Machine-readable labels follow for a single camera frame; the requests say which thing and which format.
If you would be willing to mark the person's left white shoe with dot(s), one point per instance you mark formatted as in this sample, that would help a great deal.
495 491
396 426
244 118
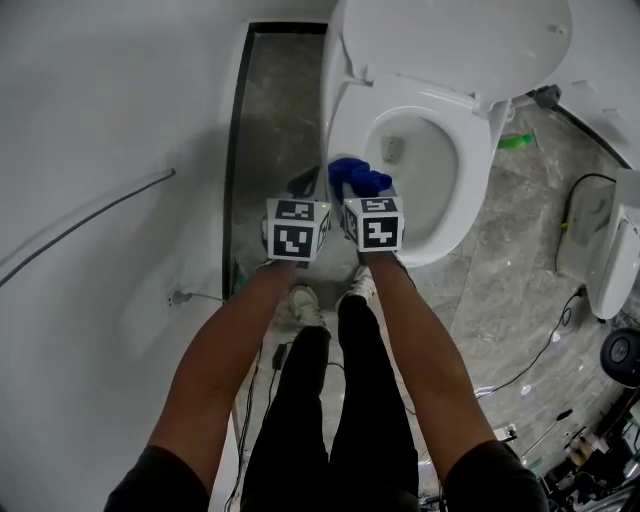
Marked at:
306 302

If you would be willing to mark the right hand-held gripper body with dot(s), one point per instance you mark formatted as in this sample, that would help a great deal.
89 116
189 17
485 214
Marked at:
380 232

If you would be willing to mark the person's white shoe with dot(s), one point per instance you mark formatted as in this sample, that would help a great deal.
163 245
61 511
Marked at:
361 287
306 302

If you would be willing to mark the person's black trousers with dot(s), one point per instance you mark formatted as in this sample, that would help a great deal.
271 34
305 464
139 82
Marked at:
360 425

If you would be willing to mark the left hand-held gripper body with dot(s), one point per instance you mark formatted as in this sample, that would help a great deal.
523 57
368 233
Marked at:
292 240

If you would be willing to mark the black round stool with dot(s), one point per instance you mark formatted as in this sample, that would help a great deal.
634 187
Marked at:
622 357

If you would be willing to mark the person's left black sleeve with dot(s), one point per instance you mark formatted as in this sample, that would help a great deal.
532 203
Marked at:
155 482

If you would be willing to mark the person's black sleeve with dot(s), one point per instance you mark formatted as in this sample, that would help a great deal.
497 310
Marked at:
155 482
495 480

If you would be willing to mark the person's right white shoe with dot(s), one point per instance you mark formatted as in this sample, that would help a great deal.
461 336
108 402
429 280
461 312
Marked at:
361 287

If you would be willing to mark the green bottle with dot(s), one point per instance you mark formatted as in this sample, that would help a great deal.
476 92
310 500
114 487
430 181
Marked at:
516 142

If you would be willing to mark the blue cloth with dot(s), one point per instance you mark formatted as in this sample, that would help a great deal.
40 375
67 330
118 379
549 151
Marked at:
357 175

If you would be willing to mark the person's right black sleeve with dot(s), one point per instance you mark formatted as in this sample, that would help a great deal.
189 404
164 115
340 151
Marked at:
495 480

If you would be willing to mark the grey water valve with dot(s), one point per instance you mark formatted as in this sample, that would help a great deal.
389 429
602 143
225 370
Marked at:
548 95

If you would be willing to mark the pile of dark tools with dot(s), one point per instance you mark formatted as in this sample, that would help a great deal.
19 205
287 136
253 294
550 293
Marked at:
595 460

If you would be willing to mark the white toilet lid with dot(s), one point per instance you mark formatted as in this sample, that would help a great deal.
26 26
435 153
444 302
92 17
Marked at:
450 35

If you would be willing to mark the person's right forearm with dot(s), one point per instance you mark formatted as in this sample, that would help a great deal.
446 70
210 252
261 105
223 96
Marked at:
420 350

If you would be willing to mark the person's left forearm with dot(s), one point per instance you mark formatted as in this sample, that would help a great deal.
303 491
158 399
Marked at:
225 360

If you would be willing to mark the black threshold strip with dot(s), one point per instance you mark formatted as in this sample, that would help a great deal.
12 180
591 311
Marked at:
232 175

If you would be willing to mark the white wall socket with plug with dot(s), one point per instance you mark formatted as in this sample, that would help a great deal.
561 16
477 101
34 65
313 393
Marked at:
176 300

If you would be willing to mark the grey block in toilet bowl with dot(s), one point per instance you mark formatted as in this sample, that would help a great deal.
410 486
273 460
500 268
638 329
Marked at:
393 148

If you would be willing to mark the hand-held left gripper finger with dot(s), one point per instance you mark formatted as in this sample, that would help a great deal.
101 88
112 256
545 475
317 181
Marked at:
306 181

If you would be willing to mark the black power adapter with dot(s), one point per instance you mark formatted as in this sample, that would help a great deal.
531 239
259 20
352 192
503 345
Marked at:
278 356

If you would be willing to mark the white toilet seat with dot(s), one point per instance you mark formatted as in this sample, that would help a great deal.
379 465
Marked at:
475 150

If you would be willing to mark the white toilet bowl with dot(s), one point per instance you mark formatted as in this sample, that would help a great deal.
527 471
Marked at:
332 75

